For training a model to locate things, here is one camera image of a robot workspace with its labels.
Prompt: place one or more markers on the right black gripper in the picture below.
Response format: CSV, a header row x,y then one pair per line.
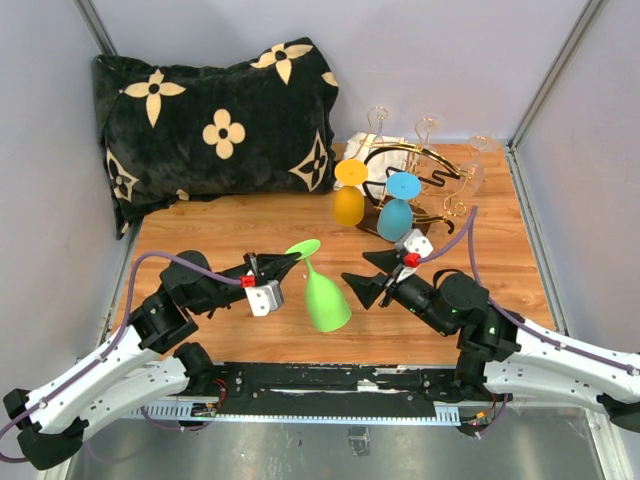
x,y
366,287

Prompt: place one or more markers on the green plastic goblet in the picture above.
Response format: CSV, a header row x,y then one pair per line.
x,y
325,302

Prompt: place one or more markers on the black floral plush pillow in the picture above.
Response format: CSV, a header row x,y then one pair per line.
x,y
182,133

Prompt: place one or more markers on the short clear wine glass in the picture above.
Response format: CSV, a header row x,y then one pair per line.
x,y
424,129

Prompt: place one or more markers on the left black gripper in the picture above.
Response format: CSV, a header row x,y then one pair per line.
x,y
269,265

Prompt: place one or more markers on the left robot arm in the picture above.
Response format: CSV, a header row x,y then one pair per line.
x,y
148,357

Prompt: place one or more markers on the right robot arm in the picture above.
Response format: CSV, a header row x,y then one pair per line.
x,y
500,351

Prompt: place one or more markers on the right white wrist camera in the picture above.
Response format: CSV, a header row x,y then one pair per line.
x,y
411,248

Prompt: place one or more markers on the blue plastic goblet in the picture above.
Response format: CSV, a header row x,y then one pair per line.
x,y
396,217

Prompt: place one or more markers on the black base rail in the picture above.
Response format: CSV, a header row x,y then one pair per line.
x,y
334,392

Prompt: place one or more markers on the gold and black wine glass rack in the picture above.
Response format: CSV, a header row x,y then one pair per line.
x,y
443,183

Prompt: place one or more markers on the yellow plastic goblet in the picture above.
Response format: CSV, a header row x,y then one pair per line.
x,y
349,204

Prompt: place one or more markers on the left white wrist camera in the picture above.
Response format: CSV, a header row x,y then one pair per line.
x,y
265,299

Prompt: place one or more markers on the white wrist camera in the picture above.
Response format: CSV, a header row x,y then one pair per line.
x,y
411,248
265,299

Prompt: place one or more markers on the folded cream cloth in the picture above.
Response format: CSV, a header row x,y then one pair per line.
x,y
358,147

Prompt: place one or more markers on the tall clear champagne flute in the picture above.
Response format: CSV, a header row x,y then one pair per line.
x,y
472,171

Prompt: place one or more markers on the brown tinted clear goblet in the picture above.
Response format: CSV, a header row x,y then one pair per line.
x,y
376,122

